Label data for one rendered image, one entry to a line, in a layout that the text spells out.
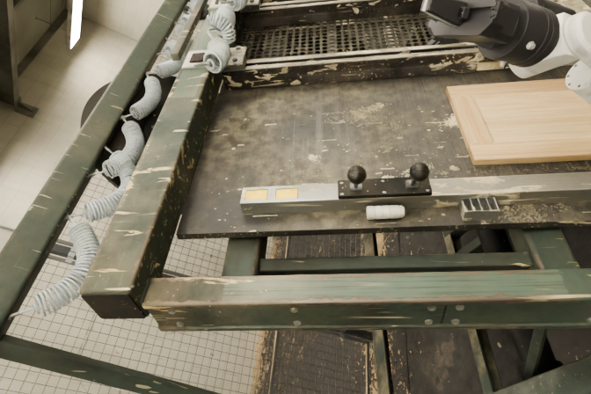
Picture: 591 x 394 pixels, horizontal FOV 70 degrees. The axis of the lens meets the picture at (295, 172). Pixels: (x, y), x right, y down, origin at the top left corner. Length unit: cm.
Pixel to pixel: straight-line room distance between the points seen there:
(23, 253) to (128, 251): 55
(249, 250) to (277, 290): 19
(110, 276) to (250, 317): 27
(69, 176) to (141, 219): 65
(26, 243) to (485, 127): 127
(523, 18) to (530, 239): 50
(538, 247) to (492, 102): 44
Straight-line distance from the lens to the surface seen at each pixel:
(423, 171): 83
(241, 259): 95
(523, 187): 101
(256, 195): 96
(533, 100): 130
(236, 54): 136
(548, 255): 100
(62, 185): 152
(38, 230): 142
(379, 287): 79
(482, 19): 63
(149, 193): 96
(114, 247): 90
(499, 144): 113
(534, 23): 69
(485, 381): 239
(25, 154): 648
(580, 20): 76
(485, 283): 82
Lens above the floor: 188
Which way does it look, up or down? 16 degrees down
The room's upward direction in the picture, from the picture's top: 69 degrees counter-clockwise
